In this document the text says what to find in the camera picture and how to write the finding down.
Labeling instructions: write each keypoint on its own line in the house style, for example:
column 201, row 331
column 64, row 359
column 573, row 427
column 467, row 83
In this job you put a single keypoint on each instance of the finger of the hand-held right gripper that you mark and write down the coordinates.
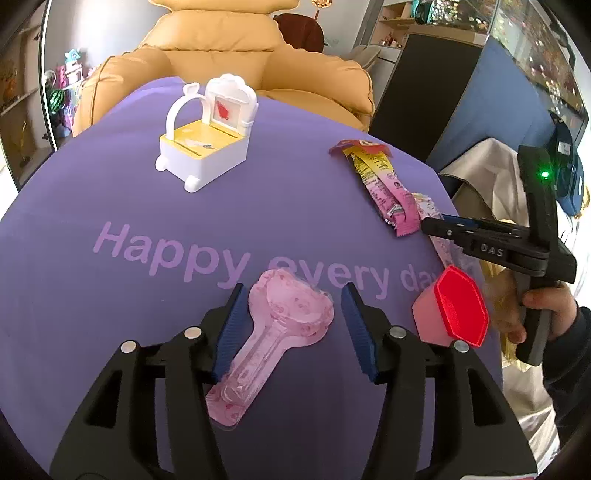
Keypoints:
column 489, row 247

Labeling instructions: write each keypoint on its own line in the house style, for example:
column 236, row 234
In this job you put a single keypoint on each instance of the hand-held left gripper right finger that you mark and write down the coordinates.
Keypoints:
column 360, row 332

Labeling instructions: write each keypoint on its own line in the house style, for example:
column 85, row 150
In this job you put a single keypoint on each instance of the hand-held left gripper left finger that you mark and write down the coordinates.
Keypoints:
column 228, row 332

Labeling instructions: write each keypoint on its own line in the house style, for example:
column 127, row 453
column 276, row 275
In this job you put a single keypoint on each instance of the pink plastic blister pack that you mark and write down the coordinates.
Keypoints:
column 286, row 314

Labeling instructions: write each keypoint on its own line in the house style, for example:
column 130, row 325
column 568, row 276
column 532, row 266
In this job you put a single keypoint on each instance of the yellow plastic bag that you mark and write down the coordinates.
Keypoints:
column 510, row 357

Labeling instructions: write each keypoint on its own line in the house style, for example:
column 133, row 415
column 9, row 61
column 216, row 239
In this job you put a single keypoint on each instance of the person's right forearm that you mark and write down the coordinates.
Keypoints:
column 570, row 369

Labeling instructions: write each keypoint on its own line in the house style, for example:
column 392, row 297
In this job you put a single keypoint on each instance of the person's right hand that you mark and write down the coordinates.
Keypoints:
column 561, row 309

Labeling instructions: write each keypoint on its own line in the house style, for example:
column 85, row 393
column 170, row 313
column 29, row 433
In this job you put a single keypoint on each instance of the navy backpack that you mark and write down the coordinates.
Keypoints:
column 570, row 170

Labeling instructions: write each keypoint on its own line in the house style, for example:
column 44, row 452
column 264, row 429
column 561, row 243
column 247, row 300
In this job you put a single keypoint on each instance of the cream cloth cover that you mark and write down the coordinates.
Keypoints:
column 480, row 184

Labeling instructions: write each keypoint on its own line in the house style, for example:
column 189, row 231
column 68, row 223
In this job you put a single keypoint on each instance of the pink cup with red lid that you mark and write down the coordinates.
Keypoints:
column 457, row 309

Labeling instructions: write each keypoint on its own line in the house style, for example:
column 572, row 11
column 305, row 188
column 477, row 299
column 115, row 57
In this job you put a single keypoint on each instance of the blue partition panel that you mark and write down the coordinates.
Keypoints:
column 498, row 106

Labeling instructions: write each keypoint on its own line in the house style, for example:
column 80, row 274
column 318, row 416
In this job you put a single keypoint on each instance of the pink yellow snack wrapper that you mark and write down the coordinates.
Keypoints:
column 378, row 184

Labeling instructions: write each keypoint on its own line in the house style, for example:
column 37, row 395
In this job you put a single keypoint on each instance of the purple printed tablecloth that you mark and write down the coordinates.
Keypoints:
column 92, row 300

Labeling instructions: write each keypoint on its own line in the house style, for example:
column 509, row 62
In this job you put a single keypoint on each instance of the glass display case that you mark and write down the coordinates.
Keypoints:
column 535, row 46

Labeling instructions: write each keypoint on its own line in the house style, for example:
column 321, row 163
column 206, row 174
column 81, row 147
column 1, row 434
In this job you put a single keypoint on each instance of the black cabinet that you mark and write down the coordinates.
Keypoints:
column 425, row 87

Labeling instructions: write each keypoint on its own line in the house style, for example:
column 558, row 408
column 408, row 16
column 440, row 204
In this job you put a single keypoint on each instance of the white yellow toy chair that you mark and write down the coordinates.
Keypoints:
column 203, row 147

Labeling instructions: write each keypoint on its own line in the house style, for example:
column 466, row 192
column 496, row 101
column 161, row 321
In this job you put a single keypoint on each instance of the teal bag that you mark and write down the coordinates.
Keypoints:
column 422, row 10

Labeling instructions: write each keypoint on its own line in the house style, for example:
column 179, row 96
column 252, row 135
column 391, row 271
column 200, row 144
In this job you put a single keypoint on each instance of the white wooden shelf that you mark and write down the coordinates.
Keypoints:
column 388, row 27

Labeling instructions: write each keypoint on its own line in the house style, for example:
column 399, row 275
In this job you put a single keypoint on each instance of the colourful gift bag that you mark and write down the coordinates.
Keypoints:
column 67, row 115

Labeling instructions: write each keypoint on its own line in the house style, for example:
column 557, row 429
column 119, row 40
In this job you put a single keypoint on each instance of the dark red chair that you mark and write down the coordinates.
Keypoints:
column 300, row 32

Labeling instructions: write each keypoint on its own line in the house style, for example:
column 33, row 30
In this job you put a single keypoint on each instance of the watermelon pattern ball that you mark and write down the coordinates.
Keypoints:
column 57, row 100

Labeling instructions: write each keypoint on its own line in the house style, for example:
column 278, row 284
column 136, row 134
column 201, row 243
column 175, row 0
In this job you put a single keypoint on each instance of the yellow leather armchair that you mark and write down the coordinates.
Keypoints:
column 217, row 41

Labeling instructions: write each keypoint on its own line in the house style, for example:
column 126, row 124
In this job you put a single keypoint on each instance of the pink toy castle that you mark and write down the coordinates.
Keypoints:
column 71, row 69

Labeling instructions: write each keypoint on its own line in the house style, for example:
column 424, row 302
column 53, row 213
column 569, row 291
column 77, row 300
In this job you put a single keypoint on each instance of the glass door shelf cabinet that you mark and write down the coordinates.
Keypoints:
column 23, row 92

